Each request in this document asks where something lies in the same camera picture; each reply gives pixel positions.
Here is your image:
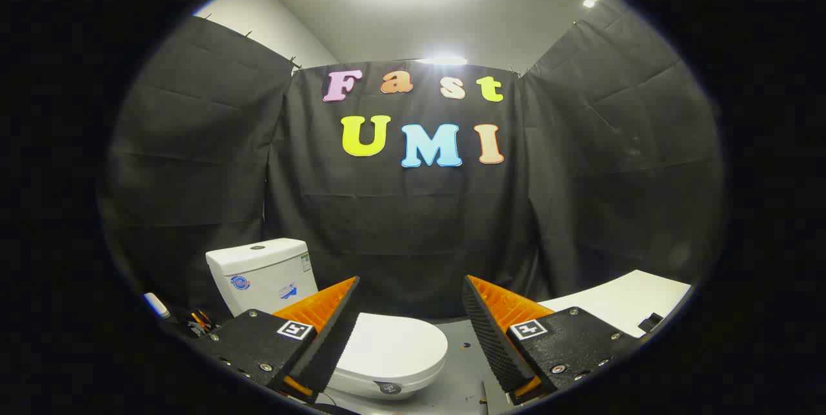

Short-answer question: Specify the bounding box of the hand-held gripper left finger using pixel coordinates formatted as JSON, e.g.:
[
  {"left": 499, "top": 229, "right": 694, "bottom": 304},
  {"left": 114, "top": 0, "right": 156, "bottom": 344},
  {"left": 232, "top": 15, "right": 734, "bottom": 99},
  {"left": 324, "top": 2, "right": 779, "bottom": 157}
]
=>
[{"left": 208, "top": 276, "right": 361, "bottom": 405}]

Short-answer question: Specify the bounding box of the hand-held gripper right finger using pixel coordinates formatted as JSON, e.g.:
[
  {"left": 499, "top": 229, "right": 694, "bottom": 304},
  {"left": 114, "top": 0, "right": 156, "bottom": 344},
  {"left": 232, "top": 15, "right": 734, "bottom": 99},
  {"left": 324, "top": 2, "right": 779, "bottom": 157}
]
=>
[{"left": 461, "top": 275, "right": 640, "bottom": 406}]

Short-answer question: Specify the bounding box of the white toilet lid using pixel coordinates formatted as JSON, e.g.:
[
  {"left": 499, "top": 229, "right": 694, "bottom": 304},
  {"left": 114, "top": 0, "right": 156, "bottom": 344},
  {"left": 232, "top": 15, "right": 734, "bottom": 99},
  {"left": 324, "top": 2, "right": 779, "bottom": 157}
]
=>
[{"left": 336, "top": 312, "right": 449, "bottom": 380}]

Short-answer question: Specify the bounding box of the white toilet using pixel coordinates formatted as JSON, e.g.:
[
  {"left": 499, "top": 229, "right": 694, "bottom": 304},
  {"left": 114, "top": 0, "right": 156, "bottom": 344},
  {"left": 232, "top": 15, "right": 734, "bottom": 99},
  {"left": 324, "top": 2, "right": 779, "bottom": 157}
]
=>
[{"left": 205, "top": 238, "right": 449, "bottom": 401}]

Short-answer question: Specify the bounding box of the grey cabinet with white top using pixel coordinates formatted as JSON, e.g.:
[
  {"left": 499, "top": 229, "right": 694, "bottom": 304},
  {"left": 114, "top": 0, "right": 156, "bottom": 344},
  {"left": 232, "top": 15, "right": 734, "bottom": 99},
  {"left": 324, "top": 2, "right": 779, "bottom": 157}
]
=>
[{"left": 539, "top": 270, "right": 692, "bottom": 338}]

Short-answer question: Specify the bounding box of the black backdrop cloth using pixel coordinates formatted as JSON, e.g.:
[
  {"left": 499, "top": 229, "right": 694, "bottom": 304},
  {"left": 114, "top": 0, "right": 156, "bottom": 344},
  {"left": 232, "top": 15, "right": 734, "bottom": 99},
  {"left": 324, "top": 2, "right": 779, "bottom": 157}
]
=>
[{"left": 100, "top": 15, "right": 723, "bottom": 325}]

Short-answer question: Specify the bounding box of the orange handled tool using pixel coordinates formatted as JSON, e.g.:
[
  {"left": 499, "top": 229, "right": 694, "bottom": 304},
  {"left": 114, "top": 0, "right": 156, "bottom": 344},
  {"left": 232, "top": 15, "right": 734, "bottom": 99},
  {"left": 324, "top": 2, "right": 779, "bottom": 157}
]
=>
[{"left": 187, "top": 309, "right": 217, "bottom": 337}]

